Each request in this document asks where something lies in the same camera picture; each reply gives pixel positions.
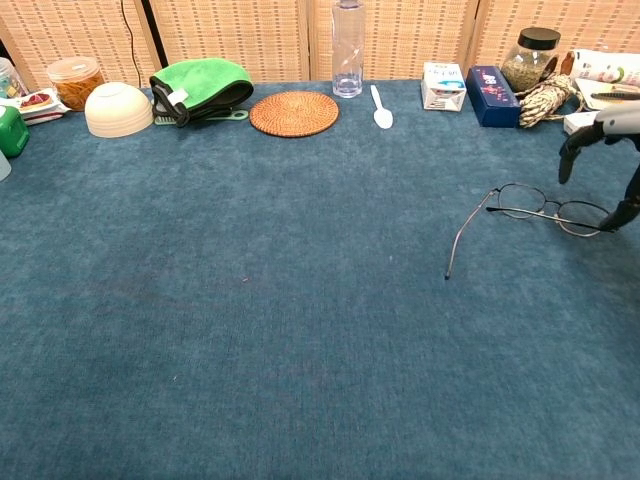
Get clear plastic jar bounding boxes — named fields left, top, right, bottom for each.
left=0, top=56, right=27, bottom=100

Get white upturned bowl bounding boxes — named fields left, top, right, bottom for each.
left=83, top=81, right=155, bottom=139

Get metal-frame eyeglasses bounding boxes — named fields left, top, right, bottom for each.
left=444, top=182, right=616, bottom=281

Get cream yellow notebook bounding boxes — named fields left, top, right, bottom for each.
left=574, top=77, right=640, bottom=115

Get round woven rattan coaster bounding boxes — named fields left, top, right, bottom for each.
left=248, top=90, right=341, bottom=138

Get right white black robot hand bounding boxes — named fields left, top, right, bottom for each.
left=557, top=102, right=640, bottom=233

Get clear plastic bottle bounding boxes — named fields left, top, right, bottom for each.
left=331, top=0, right=367, bottom=99

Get dark blue long box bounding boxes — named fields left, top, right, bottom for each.
left=465, top=65, right=522, bottom=129

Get small white red box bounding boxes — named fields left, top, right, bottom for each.
left=563, top=111, right=601, bottom=137

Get white red snack packet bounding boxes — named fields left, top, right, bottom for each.
left=14, top=88, right=71, bottom=126

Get blue velvet tablecloth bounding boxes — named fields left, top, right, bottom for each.
left=0, top=79, right=640, bottom=480

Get white green pouch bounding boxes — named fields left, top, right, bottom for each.
left=569, top=48, right=640, bottom=89

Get coiled beige rope bundle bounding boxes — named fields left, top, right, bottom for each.
left=514, top=73, right=586, bottom=129

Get glass jar black lid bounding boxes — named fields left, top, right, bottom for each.
left=501, top=27, right=563, bottom=94

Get light green plastic comb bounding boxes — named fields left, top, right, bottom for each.
left=153, top=109, right=250, bottom=126

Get black hanging cable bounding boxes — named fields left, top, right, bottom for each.
left=121, top=0, right=139, bottom=89

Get woven bamboo screen panel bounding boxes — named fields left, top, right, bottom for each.
left=147, top=0, right=310, bottom=84
left=0, top=0, right=162, bottom=92
left=464, top=0, right=640, bottom=71
left=307, top=0, right=480, bottom=82

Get plastic jar of rubber bands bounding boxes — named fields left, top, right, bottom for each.
left=47, top=56, right=106, bottom=112

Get green black folded cloth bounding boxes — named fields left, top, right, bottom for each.
left=149, top=57, right=256, bottom=128

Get white blue carton box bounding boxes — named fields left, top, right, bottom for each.
left=420, top=61, right=468, bottom=112

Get green plastic cube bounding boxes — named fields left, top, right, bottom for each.
left=0, top=104, right=31, bottom=159

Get white plastic spoon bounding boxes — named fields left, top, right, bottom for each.
left=369, top=84, right=394, bottom=130

